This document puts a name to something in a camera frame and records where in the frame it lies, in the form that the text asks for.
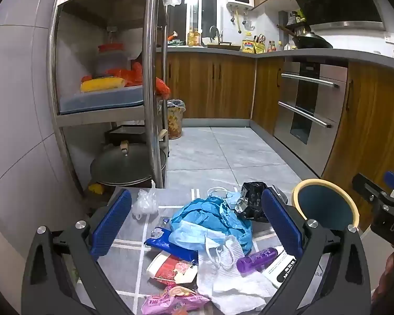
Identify grey checked mat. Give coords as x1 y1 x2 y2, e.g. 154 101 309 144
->
64 186 329 315

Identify blue tray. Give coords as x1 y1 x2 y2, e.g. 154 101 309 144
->
59 85 146 115

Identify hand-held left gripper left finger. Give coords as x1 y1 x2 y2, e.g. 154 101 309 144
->
21 188 135 315

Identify blue face mask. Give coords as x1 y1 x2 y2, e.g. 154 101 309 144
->
206 186 243 209
167 219 239 266

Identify kitchen window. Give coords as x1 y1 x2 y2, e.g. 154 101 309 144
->
168 0 222 45

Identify stainless steel built-in oven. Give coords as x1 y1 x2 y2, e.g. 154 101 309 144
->
273 57 349 177

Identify black range hood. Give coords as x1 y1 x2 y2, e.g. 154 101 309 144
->
280 0 387 32

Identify plastic container with red lid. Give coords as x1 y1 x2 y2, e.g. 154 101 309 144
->
96 42 128 77

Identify patterned waste bin with liner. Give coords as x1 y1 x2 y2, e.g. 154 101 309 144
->
166 99 186 140

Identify grey pan lid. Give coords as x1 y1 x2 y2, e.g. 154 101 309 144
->
90 140 169 187

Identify red and white packet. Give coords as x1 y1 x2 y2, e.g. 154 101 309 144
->
147 251 199 286

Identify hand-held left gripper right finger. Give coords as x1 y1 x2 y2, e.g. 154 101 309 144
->
258 188 371 315

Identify blue plastic film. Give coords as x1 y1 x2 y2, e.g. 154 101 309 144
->
169 195 253 255

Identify stainless steel shelf rack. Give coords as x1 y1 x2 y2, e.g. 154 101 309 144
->
49 0 171 201

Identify purple plastic bottle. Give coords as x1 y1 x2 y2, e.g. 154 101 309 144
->
236 246 288 275

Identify orange plastic bag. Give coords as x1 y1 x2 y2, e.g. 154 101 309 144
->
155 76 172 99
106 62 144 86

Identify blue bin with yellow rim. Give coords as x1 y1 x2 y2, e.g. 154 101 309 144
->
291 179 360 233

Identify blue wet wipes packet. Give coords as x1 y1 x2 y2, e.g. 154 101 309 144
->
144 226 199 264

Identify cooking oil bottles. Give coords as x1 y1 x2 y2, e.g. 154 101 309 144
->
187 28 202 47

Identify wooden kitchen cabinets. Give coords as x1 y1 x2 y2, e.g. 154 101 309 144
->
155 52 394 232

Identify pink snack packet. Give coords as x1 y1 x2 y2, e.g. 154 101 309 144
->
141 285 211 315

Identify white paper towel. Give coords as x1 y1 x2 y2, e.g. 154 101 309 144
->
196 234 279 313

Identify yellow packet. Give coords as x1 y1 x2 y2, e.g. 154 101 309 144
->
80 76 127 93

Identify white and green box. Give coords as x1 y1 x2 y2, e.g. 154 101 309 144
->
261 249 298 289

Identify black wok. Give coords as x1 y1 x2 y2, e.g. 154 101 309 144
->
277 23 334 50

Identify black baking tray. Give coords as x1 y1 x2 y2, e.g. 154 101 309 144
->
105 125 166 145

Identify black plastic bag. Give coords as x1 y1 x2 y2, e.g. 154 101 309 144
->
234 181 274 223

